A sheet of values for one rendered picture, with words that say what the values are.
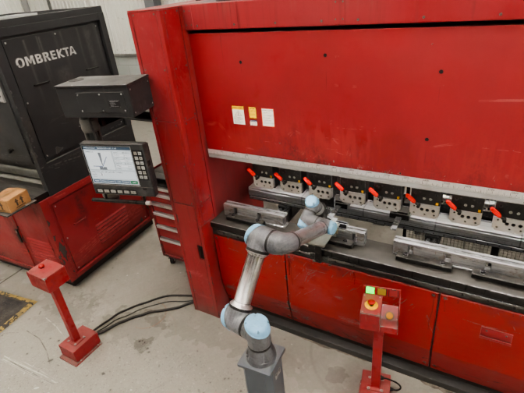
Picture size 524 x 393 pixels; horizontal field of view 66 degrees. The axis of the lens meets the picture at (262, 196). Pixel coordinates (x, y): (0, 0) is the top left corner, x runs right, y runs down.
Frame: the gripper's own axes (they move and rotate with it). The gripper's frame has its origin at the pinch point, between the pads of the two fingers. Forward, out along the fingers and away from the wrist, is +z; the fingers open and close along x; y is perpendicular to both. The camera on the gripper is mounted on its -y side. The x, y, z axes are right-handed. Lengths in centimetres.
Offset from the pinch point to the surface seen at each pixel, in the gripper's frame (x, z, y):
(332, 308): -7, 40, -46
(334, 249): -8.4, 5.5, -14.0
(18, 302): 266, 22, -126
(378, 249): -32.5, 12.6, -5.7
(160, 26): 87, -104, 64
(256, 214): 54, 7, -2
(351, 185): -15.5, -21.1, 20.0
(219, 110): 71, -50, 45
